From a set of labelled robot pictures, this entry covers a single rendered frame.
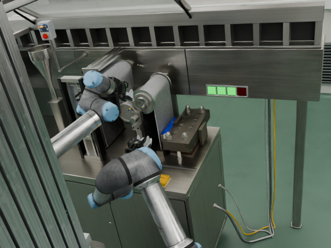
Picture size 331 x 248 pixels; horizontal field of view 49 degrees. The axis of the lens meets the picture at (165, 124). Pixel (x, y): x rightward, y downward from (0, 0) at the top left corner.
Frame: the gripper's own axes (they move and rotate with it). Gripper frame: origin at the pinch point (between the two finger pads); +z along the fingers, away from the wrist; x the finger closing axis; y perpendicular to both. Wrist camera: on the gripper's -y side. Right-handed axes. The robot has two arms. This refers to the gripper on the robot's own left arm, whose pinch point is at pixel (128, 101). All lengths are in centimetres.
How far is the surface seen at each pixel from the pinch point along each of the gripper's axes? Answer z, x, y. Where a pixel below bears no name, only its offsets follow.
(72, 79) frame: -3.1, 34.6, 9.6
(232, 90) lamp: 47, -41, 20
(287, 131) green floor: 239, -56, 26
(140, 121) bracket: 22.7, 3.8, -6.8
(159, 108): 28.6, -4.5, 2.9
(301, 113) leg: 74, -78, 14
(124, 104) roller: 19.6, 13.4, 1.9
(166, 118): 40.6, -4.5, -1.3
